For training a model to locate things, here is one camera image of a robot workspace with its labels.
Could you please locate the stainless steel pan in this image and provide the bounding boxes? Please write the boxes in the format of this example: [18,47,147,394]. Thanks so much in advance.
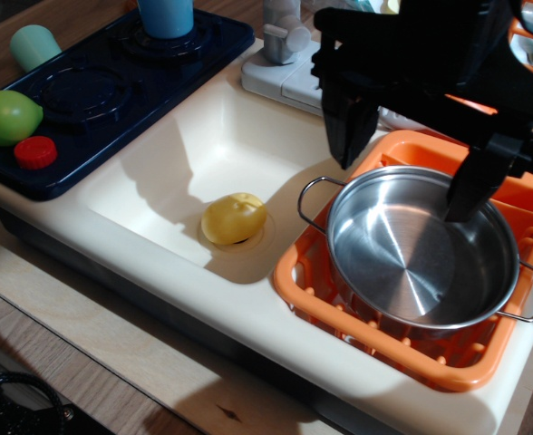
[317,165,528,337]

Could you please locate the red bottle cap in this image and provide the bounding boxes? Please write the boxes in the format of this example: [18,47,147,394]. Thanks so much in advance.
[14,136,58,170]

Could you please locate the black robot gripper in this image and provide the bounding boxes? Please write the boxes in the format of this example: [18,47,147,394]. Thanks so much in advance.
[313,1,533,222]

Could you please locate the black braided cable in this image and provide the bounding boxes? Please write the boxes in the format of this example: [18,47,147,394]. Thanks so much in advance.
[0,316,66,435]

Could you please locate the grey toy faucet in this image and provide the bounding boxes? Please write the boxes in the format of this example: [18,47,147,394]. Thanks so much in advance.
[263,0,311,65]

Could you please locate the dark blue toy stove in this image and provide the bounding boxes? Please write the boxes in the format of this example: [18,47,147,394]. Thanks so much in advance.
[0,10,255,200]

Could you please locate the blue plastic cup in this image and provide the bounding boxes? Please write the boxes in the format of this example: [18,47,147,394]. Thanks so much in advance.
[137,0,194,40]

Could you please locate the mint green cup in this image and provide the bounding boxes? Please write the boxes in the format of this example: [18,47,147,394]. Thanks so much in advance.
[9,24,62,73]

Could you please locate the yellow toy potato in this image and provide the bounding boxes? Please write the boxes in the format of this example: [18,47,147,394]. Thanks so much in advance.
[200,192,267,245]

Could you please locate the cream toy sink unit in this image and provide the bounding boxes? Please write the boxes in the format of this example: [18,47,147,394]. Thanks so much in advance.
[0,43,533,434]

